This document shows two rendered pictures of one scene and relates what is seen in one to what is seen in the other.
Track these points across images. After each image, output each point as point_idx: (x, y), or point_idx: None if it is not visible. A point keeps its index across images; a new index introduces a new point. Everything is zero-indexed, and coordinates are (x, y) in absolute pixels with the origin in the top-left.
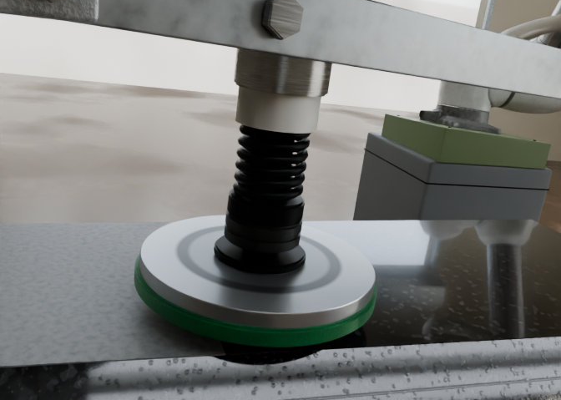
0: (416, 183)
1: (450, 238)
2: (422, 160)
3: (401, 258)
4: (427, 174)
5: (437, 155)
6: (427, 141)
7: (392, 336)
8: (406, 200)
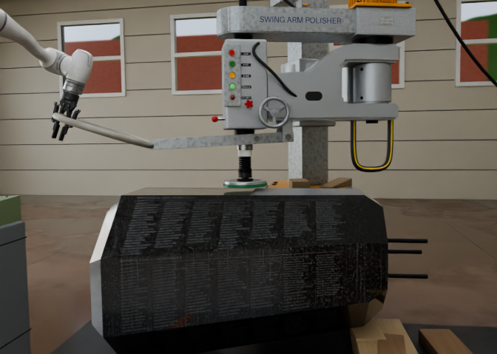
0: (18, 243)
1: (172, 193)
2: (18, 225)
3: (199, 191)
4: (24, 230)
5: (19, 216)
6: (7, 212)
7: (226, 188)
8: (12, 262)
